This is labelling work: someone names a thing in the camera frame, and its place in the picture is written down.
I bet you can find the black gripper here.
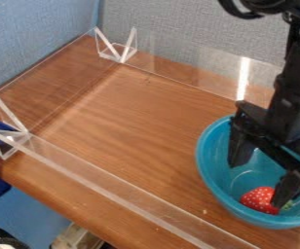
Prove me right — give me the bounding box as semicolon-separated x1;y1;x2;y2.
226;101;300;208

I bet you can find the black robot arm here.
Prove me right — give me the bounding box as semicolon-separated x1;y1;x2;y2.
219;0;300;208

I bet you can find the red strawberry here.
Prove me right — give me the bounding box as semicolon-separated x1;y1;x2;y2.
239;187;292;215

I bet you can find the blue plastic bowl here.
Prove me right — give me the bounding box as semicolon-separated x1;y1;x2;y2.
195;116;300;230

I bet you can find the clear acrylic barrier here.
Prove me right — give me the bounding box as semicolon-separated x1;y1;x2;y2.
0;26;300;249

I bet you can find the beige object under table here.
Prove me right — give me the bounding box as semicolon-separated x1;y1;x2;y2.
49;223;104;249

